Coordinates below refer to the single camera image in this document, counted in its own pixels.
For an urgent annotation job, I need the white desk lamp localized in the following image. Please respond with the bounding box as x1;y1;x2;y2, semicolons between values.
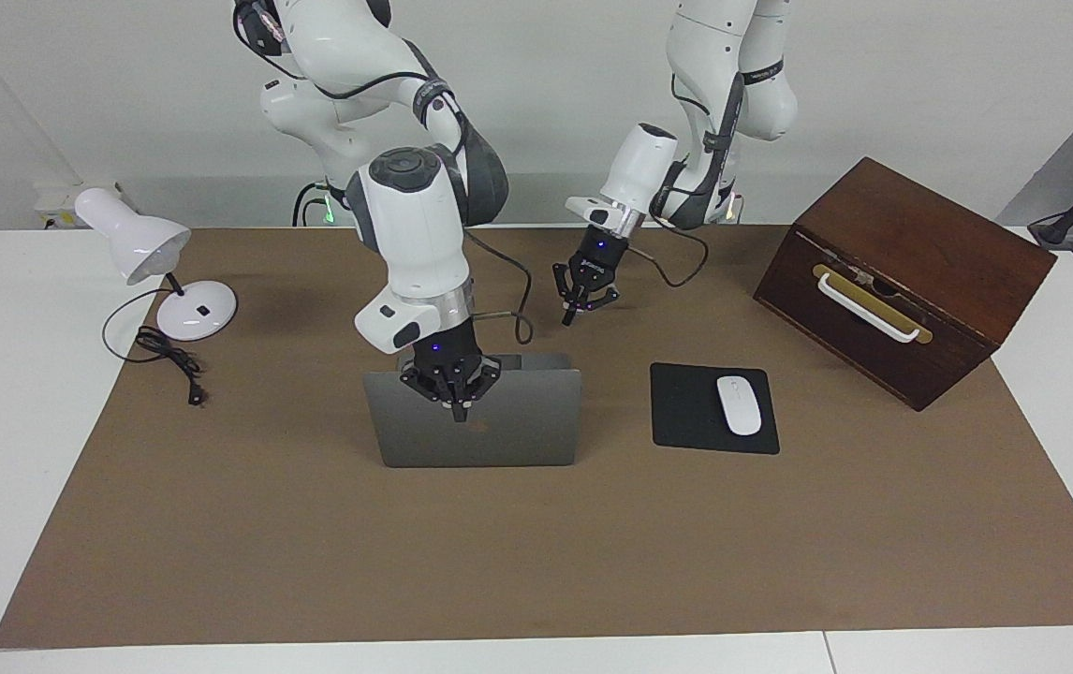
74;187;239;342

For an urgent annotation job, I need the brass handle plate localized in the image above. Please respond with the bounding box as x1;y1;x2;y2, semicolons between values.
812;264;933;345

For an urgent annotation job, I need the grey aluminium laptop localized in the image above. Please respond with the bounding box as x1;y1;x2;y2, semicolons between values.
363;354;582;469

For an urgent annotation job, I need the black lamp power cord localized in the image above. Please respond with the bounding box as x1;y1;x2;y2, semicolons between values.
102;288;208;407

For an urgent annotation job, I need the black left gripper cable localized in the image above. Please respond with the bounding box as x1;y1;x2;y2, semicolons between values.
628;221;710;289

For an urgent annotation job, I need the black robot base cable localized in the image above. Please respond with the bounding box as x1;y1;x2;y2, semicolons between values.
291;181;328;227

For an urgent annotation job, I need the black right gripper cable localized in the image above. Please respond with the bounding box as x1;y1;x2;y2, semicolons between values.
464;228;536;345

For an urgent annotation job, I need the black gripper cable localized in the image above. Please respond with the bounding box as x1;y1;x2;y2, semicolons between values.
464;228;536;345
628;221;710;289

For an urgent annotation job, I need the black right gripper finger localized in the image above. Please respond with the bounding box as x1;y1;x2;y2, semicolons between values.
400;363;461;418
459;356;502;422

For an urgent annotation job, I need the white computer mouse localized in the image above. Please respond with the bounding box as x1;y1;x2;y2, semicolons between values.
717;375;763;437

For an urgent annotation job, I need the dark brown wooden box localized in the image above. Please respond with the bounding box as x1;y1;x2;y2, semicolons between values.
753;156;1057;412

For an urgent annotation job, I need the white box handle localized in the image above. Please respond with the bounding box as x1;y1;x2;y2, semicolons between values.
817;273;921;343

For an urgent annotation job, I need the black mouse pad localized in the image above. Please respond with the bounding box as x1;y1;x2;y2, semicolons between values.
650;363;780;456

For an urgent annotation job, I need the white wall power strip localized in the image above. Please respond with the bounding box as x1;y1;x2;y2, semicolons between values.
34;183;140;231

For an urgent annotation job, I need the brown table mat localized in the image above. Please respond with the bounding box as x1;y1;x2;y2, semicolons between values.
0;225;1073;649

